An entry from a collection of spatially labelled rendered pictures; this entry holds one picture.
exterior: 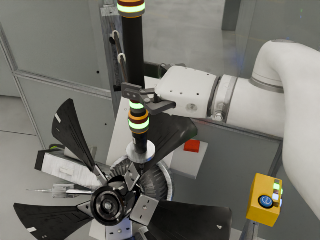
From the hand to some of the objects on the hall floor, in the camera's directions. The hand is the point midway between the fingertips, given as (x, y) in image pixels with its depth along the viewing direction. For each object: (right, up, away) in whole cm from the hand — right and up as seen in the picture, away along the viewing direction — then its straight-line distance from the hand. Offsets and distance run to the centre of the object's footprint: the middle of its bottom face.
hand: (137, 79), depth 54 cm
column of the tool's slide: (-17, -79, +161) cm, 180 cm away
